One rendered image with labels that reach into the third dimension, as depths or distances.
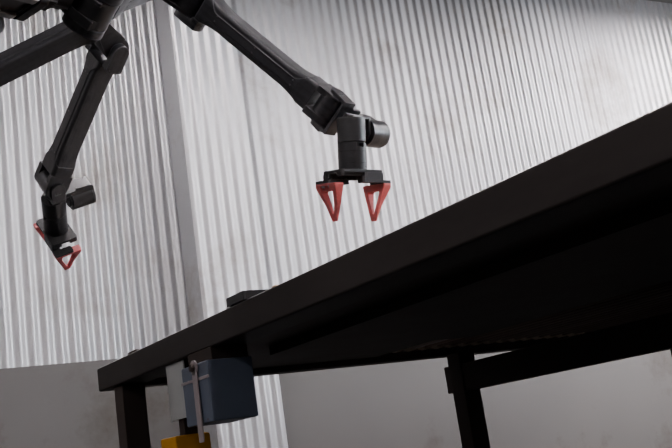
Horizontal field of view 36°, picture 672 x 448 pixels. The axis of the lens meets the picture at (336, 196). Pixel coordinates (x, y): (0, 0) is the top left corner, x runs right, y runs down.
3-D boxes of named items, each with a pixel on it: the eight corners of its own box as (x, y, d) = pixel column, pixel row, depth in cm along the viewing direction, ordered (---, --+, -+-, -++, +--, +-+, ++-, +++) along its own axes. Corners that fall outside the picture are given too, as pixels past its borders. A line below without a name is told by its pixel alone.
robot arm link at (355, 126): (330, 113, 201) (354, 110, 198) (350, 117, 207) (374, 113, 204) (331, 148, 201) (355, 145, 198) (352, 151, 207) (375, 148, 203)
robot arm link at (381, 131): (306, 120, 206) (328, 85, 203) (339, 125, 216) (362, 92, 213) (342, 157, 201) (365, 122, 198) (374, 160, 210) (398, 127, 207)
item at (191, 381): (209, 440, 196) (199, 346, 200) (182, 446, 207) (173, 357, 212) (262, 433, 202) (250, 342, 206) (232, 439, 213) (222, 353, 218)
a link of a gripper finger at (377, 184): (393, 220, 202) (391, 173, 203) (365, 220, 198) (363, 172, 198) (372, 222, 207) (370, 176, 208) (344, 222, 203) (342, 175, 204)
